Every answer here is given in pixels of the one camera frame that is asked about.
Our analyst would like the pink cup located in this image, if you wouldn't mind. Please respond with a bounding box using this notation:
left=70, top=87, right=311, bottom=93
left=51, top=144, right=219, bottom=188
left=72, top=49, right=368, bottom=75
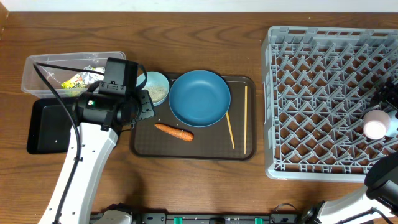
left=363, top=110, right=391, bottom=139

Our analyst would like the light blue cup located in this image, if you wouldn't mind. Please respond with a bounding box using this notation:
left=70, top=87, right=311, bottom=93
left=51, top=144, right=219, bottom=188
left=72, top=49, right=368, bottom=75
left=386, top=111, right=398, bottom=138

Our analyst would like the white tissue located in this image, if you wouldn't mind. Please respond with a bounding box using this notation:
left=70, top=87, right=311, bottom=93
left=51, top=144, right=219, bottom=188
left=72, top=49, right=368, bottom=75
left=80, top=65, right=105, bottom=85

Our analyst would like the yellow snack wrapper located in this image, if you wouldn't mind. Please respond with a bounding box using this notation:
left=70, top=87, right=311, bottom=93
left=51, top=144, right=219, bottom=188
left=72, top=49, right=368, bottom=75
left=61, top=74, right=86, bottom=89

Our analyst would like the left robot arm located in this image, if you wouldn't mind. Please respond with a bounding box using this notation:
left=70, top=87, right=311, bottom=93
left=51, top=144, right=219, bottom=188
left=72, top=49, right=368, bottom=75
left=40, top=90, right=154, bottom=223

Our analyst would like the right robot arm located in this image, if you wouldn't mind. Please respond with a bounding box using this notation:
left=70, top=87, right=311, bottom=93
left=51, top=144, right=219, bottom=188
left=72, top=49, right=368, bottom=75
left=297, top=81, right=397, bottom=223

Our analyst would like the grey dishwasher rack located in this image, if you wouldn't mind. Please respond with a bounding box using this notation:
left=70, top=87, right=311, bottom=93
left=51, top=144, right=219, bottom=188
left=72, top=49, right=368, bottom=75
left=262, top=26, right=397, bottom=182

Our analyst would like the light blue small bowl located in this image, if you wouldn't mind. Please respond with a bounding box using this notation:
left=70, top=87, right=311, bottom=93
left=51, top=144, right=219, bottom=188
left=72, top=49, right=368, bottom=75
left=143, top=72, right=170, bottom=106

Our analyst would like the orange carrot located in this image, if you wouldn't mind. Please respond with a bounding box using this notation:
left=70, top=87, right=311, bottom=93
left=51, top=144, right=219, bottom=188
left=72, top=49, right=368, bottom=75
left=155, top=123, right=194, bottom=142

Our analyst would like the dark blue plate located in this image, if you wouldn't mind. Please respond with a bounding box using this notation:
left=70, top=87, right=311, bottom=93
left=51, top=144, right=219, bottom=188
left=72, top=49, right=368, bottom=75
left=169, top=70, right=231, bottom=128

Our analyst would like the short wooden chopstick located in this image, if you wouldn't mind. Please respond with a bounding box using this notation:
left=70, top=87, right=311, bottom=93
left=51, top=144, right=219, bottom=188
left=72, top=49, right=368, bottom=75
left=226, top=111, right=235, bottom=149

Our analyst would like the clear plastic bin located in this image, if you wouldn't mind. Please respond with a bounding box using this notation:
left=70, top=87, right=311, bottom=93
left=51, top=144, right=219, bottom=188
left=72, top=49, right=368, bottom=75
left=21, top=51, right=126, bottom=98

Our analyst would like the dark brown serving tray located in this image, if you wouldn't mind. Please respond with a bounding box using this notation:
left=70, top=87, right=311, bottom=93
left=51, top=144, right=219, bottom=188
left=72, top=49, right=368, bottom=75
left=129, top=76, right=257, bottom=161

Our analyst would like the black rectangular bin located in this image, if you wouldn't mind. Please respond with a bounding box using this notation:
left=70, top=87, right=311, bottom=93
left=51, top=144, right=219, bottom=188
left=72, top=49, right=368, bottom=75
left=27, top=98, right=72, bottom=154

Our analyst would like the long wooden chopstick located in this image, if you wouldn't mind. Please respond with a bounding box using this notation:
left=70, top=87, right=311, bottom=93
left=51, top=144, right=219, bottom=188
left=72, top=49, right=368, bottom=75
left=244, top=86, right=248, bottom=155

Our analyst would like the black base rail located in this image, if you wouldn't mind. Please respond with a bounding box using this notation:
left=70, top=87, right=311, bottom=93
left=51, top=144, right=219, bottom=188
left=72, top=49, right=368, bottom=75
left=90, top=203, right=302, bottom=224

